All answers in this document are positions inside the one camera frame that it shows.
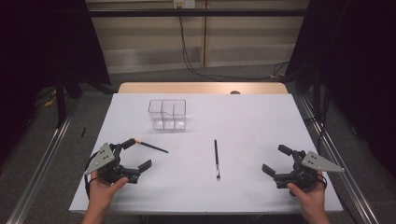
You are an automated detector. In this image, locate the black hanging wall cable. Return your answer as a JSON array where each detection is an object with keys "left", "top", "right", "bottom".
[{"left": 177, "top": 6, "right": 290, "bottom": 82}]

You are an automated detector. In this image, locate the yellow floor cable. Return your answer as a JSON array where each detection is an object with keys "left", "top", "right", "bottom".
[{"left": 43, "top": 96, "right": 59, "bottom": 108}]

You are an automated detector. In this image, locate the black metal stand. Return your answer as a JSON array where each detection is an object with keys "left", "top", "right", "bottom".
[
  {"left": 54, "top": 71, "right": 68, "bottom": 129},
  {"left": 312, "top": 68, "right": 323, "bottom": 125}
]

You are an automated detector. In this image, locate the black curtain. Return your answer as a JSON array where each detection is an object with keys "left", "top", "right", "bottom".
[
  {"left": 284, "top": 0, "right": 396, "bottom": 178},
  {"left": 0, "top": 0, "right": 111, "bottom": 162}
]

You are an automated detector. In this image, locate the hand-held gripper cable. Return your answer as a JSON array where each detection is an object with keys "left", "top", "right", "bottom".
[
  {"left": 83, "top": 153, "right": 101, "bottom": 200},
  {"left": 317, "top": 173, "right": 329, "bottom": 190}
]

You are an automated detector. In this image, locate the right hand-held gripper cable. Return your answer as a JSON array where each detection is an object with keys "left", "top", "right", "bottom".
[{"left": 317, "top": 173, "right": 329, "bottom": 190}]

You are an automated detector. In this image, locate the metal floor rail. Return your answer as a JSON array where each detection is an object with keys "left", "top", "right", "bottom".
[
  {"left": 6, "top": 102, "right": 78, "bottom": 224},
  {"left": 297, "top": 94, "right": 379, "bottom": 224}
]

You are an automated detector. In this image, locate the person's left hand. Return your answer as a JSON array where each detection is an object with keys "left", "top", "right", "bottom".
[{"left": 88, "top": 171, "right": 129, "bottom": 206}]

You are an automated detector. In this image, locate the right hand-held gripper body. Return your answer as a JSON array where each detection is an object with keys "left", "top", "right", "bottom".
[{"left": 274, "top": 150, "right": 346, "bottom": 190}]

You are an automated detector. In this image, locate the black brush with orange end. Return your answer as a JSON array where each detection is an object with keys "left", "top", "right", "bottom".
[{"left": 134, "top": 139, "right": 169, "bottom": 154}]

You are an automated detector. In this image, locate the white wall socket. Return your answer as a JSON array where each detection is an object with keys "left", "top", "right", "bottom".
[{"left": 173, "top": 0, "right": 196, "bottom": 9}]

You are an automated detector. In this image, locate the wooden table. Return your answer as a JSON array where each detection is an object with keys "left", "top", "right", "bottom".
[{"left": 118, "top": 81, "right": 289, "bottom": 95}]

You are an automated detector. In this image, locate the black pen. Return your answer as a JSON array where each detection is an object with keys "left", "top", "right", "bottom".
[{"left": 213, "top": 139, "right": 221, "bottom": 180}]

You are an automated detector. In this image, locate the black horizontal bar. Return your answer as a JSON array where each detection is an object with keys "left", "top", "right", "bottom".
[{"left": 88, "top": 8, "right": 309, "bottom": 18}]

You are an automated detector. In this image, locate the clear plastic organizer box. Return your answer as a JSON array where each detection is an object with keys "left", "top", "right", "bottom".
[{"left": 148, "top": 99, "right": 187, "bottom": 131}]

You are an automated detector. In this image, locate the person's right hand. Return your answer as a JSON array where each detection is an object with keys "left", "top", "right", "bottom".
[{"left": 287, "top": 172, "right": 328, "bottom": 213}]

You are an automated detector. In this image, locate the left hand-held gripper cable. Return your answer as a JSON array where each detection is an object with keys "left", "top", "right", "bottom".
[{"left": 83, "top": 153, "right": 101, "bottom": 200}]

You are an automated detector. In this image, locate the white table cover sheet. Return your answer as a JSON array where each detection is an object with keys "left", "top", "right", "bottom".
[{"left": 68, "top": 92, "right": 344, "bottom": 216}]

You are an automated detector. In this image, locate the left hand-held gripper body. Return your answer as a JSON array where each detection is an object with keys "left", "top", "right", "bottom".
[{"left": 83, "top": 142, "right": 141, "bottom": 185}]

